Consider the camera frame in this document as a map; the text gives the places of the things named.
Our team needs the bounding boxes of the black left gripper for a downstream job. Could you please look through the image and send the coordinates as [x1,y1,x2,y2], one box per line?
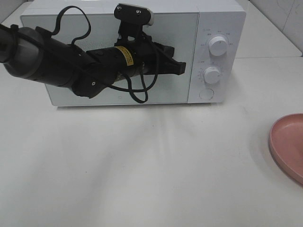
[115,22,186,75]

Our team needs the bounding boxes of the white microwave door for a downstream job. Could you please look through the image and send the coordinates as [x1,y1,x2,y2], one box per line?
[20,13,198,106]

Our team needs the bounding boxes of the white timer knob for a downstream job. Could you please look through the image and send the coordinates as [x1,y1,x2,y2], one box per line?
[203,66,221,84]

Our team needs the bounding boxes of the round door release button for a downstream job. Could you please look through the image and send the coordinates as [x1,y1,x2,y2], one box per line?
[199,88,214,100]

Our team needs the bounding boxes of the pink plate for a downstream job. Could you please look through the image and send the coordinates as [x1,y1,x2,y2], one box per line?
[268,113,303,185]

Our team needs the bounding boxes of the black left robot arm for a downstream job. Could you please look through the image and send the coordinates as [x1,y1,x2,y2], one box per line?
[0,25,186,103]

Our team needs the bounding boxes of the white microwave oven body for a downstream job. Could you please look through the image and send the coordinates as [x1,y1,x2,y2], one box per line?
[21,0,246,104]

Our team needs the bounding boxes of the upper white power knob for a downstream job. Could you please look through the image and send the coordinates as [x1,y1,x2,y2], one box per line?
[208,35,228,56]

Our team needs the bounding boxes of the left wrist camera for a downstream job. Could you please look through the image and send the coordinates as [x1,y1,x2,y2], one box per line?
[114,3,154,26]

